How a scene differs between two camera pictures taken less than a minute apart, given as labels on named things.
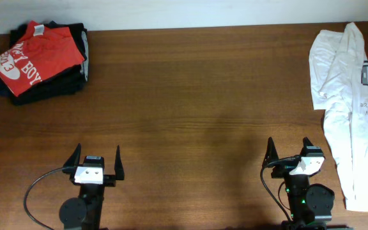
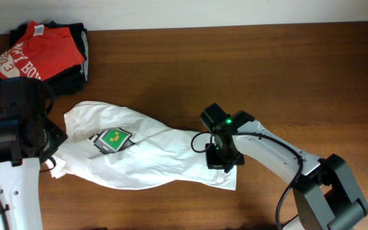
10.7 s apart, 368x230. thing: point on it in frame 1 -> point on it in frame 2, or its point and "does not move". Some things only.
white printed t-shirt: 344,84 -> 111,145
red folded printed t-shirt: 38,52 does not move
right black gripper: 280,173 -> 223,158
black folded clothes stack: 64,84 does not move
